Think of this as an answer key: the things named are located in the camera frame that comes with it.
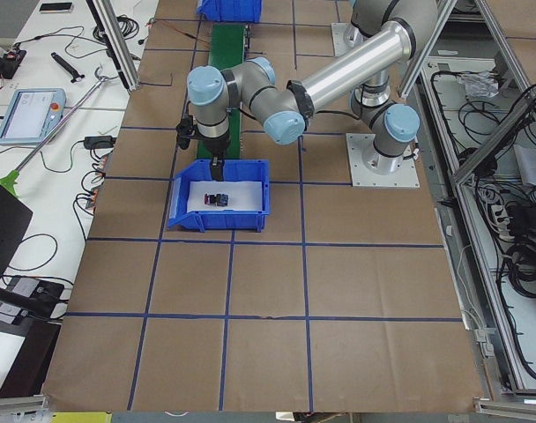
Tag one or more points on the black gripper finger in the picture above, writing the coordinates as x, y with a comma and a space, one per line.
220, 167
214, 171

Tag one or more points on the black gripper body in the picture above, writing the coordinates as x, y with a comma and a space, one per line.
214, 145

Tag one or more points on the red push button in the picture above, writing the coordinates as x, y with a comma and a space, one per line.
218, 200

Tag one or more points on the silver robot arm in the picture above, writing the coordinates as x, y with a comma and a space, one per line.
392, 31

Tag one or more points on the white foam pad left bin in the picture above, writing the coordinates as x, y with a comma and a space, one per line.
244, 196

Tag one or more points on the black power adapter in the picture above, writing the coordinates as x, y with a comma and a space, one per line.
99, 142

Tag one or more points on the blue bin right side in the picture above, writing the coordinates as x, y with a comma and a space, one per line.
231, 10

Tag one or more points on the teach pendant tablet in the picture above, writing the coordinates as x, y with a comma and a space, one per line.
31, 115

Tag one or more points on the black monitor corner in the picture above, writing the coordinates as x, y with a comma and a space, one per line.
15, 218

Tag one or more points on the black device on desk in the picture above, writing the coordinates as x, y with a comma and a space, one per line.
10, 61

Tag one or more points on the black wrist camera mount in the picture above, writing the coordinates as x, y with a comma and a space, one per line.
185, 132

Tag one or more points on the black handle tool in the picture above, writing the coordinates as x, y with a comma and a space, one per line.
71, 70

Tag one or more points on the aluminium frame post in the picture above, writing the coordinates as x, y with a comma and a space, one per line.
108, 28

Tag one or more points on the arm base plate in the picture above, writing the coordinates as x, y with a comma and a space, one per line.
370, 169
345, 37

